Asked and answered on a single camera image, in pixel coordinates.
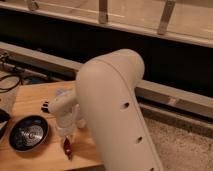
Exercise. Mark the black round pan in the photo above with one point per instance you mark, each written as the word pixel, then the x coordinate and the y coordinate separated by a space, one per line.
pixel 28 133

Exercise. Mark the black rectangular box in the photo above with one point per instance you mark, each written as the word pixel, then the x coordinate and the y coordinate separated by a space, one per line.
pixel 45 107

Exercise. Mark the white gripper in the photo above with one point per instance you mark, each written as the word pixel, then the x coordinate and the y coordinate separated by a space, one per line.
pixel 66 123

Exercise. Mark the wooden cutting board table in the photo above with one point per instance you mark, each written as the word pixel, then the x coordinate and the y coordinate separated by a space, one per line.
pixel 48 156

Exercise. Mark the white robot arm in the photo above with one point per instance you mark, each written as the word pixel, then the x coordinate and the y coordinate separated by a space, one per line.
pixel 105 91

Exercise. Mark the dark object at left edge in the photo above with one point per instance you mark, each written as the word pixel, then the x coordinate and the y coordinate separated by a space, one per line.
pixel 4 119

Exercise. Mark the blue sponge cloth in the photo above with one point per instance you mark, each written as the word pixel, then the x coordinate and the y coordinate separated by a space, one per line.
pixel 59 91

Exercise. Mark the red chili pepper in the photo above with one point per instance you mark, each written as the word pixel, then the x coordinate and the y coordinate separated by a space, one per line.
pixel 67 148

